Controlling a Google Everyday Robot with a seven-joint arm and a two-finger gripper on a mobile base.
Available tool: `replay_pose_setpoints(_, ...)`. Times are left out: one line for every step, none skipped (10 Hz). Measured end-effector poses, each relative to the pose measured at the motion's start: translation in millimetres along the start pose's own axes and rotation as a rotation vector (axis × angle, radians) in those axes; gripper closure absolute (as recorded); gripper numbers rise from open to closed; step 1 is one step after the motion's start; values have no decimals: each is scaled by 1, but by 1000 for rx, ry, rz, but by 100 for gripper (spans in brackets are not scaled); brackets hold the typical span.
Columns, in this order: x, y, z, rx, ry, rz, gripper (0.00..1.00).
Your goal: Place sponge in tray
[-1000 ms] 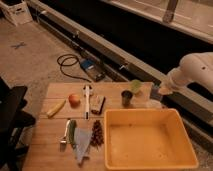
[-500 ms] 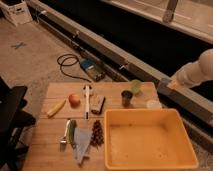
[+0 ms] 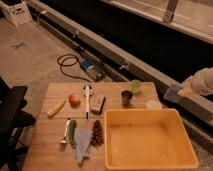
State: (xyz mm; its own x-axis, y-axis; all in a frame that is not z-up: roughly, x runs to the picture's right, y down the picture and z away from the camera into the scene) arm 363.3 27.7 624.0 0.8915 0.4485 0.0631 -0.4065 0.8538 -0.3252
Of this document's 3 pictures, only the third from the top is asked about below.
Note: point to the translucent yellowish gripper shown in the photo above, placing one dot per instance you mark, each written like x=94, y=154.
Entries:
x=187, y=89

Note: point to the yellow plastic tray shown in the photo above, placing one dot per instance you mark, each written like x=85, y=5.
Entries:
x=147, y=140

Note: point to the brown white sponge block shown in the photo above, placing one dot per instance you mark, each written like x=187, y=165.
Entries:
x=97, y=103

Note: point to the green plastic cup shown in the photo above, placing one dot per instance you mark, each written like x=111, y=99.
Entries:
x=135, y=86

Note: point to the dark metal cup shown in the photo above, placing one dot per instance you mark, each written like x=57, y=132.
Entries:
x=126, y=97

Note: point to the bunch of dark grapes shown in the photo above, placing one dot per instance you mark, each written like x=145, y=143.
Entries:
x=97, y=138

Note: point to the blue power box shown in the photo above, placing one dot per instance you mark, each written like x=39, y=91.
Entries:
x=92, y=70

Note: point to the red orange apple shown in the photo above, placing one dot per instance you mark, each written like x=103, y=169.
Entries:
x=74, y=100

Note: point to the light blue cloth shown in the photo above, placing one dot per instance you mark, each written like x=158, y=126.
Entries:
x=82, y=139

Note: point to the green cucumber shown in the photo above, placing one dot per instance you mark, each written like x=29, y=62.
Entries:
x=71, y=131

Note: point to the yellow banana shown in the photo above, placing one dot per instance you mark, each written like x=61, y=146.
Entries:
x=51, y=112

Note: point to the silver spatula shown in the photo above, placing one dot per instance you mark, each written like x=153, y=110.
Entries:
x=63, y=140

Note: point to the black chair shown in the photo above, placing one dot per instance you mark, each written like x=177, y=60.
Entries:
x=13, y=119

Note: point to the white cardboard box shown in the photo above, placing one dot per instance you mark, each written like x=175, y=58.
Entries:
x=17, y=14

